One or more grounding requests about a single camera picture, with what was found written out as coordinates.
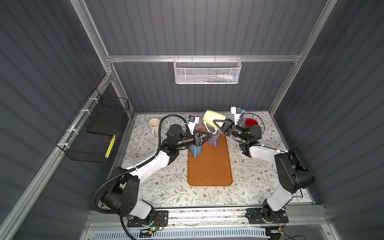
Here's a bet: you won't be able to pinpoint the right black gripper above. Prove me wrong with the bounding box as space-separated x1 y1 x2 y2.
214 121 249 144

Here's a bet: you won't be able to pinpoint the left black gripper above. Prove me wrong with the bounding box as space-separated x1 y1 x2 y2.
175 130 212 151

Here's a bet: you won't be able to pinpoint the blue textured mug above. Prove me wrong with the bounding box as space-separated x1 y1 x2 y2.
190 145 203 158

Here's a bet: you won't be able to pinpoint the purple mug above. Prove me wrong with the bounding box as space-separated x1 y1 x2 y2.
208 131 220 148

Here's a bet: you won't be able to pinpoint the light green mug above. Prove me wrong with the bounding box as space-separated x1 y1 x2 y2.
203 110 226 134

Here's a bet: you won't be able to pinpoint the red mug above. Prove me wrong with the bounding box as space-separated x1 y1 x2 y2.
245 118 259 128

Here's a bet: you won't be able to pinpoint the white mug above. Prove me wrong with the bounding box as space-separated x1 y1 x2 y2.
149 118 160 136

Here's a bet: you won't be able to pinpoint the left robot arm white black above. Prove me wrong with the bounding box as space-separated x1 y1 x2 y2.
92 124 213 225

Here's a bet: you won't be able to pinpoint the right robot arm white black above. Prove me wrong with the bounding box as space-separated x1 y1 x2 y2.
213 119 316 223

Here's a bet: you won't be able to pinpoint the pink ghost pattern mug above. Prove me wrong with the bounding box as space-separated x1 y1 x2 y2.
195 126 207 137

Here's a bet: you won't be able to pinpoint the orange plastic tray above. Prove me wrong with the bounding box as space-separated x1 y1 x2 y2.
188 134 233 187

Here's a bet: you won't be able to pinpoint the pens in white basket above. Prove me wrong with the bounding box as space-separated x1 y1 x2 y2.
197 75 238 84

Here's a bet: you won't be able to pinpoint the yellow marker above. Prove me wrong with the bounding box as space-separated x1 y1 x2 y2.
105 135 117 159

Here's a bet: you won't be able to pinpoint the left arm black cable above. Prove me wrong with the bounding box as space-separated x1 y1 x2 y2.
91 113 190 240

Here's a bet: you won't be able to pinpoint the white wire basket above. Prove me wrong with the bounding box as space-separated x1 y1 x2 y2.
173 58 242 85

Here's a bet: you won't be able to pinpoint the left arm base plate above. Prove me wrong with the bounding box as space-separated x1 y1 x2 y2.
127 210 169 228

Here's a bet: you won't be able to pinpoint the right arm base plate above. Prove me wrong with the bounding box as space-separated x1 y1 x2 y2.
245 207 289 224

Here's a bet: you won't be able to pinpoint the black wire basket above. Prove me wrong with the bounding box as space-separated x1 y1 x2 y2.
56 90 130 164

